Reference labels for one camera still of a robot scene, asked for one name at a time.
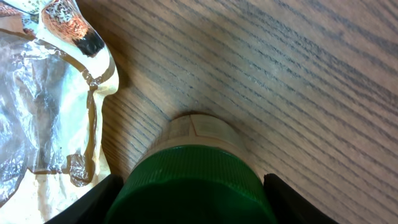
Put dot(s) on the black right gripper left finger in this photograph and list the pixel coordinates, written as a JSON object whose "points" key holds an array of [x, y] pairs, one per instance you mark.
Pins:
{"points": [[94, 205]]}

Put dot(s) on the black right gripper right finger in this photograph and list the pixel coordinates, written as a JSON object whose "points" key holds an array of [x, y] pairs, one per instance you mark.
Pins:
{"points": [[289, 206]]}

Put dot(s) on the green lid jar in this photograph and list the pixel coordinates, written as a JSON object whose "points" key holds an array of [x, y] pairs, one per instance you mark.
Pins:
{"points": [[197, 171]]}

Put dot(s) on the brown white snack pouch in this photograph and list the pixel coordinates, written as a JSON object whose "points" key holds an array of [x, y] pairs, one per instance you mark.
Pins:
{"points": [[56, 72]]}

